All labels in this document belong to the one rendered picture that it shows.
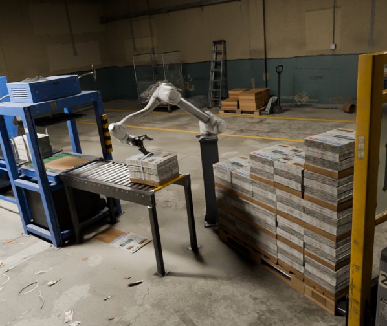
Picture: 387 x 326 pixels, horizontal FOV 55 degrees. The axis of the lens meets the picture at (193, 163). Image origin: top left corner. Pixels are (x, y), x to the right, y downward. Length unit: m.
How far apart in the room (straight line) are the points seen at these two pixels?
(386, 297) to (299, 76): 8.20
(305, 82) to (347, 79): 1.05
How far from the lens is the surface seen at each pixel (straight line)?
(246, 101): 9.73
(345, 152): 2.57
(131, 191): 3.35
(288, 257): 3.19
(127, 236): 4.28
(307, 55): 10.08
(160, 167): 3.26
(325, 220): 2.76
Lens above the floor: 2.01
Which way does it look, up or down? 18 degrees down
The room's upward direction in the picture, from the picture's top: 6 degrees counter-clockwise
